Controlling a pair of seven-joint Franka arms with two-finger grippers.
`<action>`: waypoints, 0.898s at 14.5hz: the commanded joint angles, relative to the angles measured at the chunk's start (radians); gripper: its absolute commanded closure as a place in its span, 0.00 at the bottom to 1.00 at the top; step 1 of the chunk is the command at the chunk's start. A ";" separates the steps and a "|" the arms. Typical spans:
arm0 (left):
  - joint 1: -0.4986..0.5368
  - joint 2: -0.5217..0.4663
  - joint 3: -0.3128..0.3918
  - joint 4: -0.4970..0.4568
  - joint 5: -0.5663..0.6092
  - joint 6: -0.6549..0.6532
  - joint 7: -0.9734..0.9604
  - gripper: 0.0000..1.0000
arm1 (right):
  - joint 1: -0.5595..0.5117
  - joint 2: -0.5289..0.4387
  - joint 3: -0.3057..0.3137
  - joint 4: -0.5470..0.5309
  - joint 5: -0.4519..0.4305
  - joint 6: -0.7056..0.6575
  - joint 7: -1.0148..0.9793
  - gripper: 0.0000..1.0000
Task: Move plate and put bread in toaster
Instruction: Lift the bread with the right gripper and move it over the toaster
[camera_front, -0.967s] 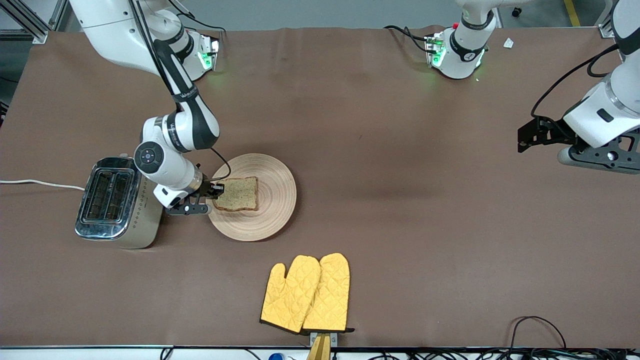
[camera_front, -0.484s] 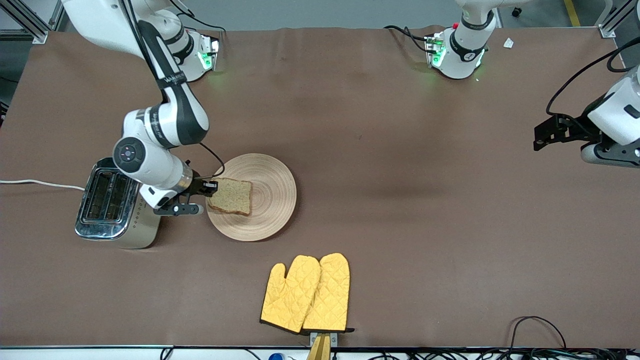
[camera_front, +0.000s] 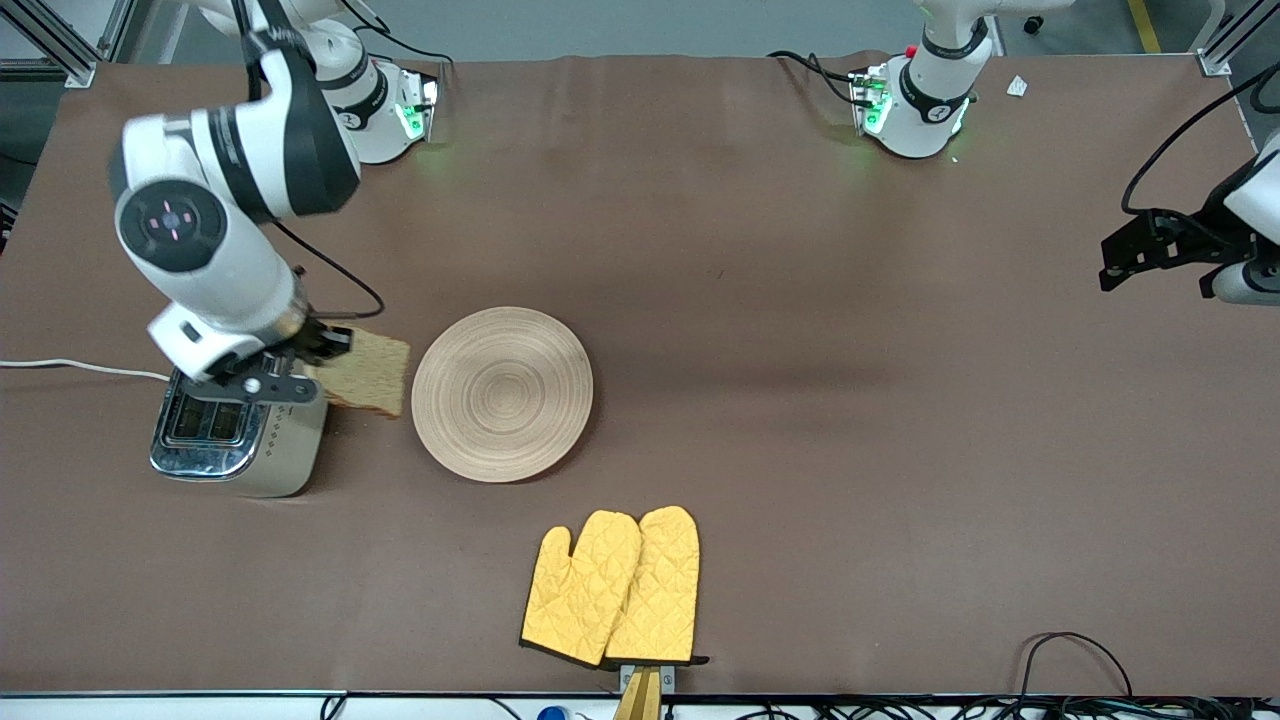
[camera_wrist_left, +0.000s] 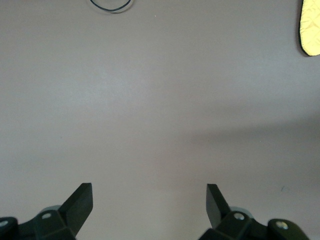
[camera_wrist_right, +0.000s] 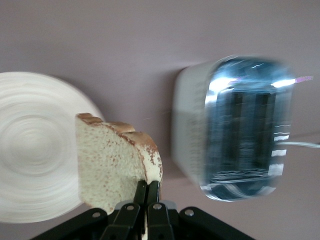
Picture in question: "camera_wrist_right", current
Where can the round pale wooden plate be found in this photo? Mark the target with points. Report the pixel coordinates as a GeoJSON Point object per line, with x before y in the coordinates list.
{"type": "Point", "coordinates": [37, 150]}

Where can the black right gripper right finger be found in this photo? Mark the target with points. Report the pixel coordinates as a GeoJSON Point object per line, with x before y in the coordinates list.
{"type": "Point", "coordinates": [160, 220]}

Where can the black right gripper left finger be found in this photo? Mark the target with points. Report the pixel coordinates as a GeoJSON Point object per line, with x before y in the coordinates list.
{"type": "Point", "coordinates": [125, 220]}

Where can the slice of brown bread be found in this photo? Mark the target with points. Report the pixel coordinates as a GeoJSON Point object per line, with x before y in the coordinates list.
{"type": "Point", "coordinates": [107, 162]}

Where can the cream and chrome toaster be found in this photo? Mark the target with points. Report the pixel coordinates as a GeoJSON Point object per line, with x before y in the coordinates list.
{"type": "Point", "coordinates": [237, 130]}

